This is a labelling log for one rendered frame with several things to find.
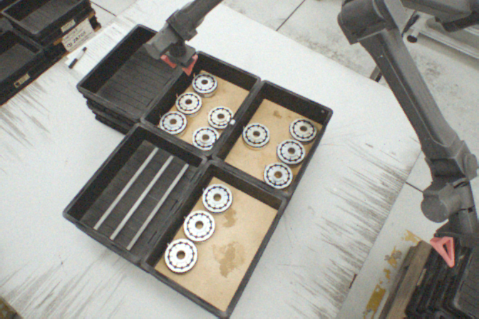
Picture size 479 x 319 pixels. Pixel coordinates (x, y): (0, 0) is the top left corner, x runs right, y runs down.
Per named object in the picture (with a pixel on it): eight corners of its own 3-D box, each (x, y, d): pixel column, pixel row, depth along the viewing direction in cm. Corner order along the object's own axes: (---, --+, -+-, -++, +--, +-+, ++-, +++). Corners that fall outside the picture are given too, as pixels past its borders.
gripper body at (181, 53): (185, 67, 116) (182, 50, 109) (160, 55, 118) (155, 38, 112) (197, 54, 118) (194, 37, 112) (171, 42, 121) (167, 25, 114)
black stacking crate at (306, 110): (261, 97, 151) (263, 79, 141) (326, 127, 144) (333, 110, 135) (212, 171, 134) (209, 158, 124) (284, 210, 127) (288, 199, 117)
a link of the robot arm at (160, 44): (200, 30, 104) (179, 6, 101) (174, 55, 99) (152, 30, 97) (184, 43, 114) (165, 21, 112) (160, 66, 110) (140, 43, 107)
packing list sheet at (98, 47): (111, 21, 186) (110, 21, 186) (145, 40, 180) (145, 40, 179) (61, 60, 172) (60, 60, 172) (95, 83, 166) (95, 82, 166)
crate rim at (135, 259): (139, 124, 132) (137, 120, 130) (209, 160, 125) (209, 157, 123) (62, 217, 114) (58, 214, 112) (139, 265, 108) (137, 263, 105)
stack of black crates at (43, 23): (81, 30, 258) (55, -26, 219) (112, 49, 250) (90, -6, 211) (36, 65, 242) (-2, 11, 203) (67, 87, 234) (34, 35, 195)
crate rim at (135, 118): (139, 26, 156) (137, 22, 154) (198, 53, 150) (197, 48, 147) (75, 90, 139) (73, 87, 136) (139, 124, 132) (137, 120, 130)
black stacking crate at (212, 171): (211, 173, 133) (209, 159, 123) (283, 211, 127) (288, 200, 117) (146, 271, 116) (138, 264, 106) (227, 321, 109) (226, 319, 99)
